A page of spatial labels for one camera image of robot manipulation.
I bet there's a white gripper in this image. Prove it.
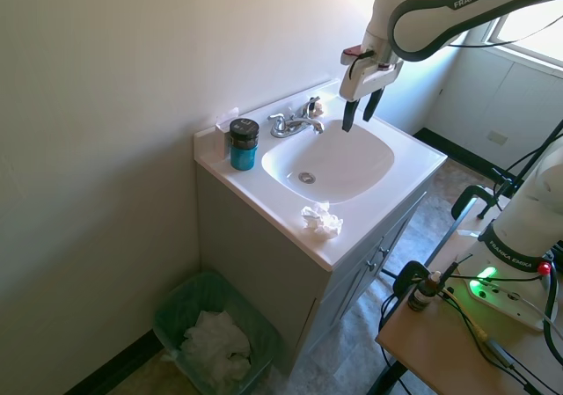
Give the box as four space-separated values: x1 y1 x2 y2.
339 55 405 133

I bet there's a white tissue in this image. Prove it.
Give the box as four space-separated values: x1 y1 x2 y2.
300 201 345 241

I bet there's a green lined trash bin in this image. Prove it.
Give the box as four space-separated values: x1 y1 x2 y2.
152 271 283 395

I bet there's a chrome faucet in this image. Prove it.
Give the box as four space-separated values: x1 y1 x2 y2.
267 96 326 140

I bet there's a black baseboard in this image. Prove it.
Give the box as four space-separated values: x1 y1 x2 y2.
412 127 516 181
60 327 165 395

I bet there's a blue jar with black lid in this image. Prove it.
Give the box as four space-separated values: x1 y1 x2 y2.
229 116 260 172

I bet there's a black table clamp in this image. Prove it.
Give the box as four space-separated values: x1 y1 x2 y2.
391 260 430 300
451 184 512 221

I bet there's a white vanity sink top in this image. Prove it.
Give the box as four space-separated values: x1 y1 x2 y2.
194 80 449 273

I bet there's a white sink vanity cabinet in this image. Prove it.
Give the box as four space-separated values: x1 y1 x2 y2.
195 161 430 378

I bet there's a window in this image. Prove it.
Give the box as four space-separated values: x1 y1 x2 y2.
482 0 563 69

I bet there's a dark glass dropper bottle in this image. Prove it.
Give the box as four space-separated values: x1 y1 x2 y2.
407 270 442 313

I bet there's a pile of white tissues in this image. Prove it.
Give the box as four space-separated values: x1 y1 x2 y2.
177 310 253 390

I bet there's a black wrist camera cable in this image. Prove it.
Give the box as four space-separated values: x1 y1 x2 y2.
346 14 563 82

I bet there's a black camera tripod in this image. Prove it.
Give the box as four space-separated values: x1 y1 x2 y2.
477 120 563 220

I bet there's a yellow cable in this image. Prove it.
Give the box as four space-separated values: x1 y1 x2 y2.
472 323 490 348

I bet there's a thick black cable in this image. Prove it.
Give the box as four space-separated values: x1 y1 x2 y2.
542 274 563 357

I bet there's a grey cable adapter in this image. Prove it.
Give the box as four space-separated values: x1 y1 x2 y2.
482 339 519 370

